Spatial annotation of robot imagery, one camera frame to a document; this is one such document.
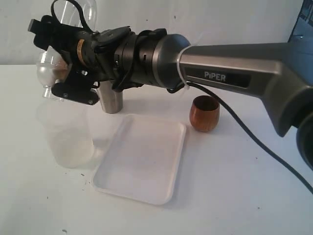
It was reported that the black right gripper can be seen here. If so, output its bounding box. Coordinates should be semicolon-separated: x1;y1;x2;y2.
28;15;100;105

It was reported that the clear plastic shaker lid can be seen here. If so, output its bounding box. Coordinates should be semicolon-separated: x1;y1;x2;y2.
36;47;68;101

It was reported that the stainless steel cup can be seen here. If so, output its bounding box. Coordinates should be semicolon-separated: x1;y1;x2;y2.
96;81;123;114

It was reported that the translucent plastic container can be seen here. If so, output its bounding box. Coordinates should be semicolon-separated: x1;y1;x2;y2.
36;99;94;168

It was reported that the clear plastic shaker cup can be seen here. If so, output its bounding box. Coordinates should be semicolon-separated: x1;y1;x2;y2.
50;0;97;31

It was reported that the brown wooden cup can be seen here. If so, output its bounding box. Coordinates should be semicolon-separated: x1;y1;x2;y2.
189;95;220;132

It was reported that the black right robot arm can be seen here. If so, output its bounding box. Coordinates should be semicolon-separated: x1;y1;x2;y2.
28;15;313;166

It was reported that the white rectangular tray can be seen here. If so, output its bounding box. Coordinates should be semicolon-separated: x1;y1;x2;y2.
91;115;186;205

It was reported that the white zip tie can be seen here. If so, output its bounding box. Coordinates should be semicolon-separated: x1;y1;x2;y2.
176;31;203;93

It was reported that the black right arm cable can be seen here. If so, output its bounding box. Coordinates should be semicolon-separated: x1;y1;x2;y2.
190;82;313;194

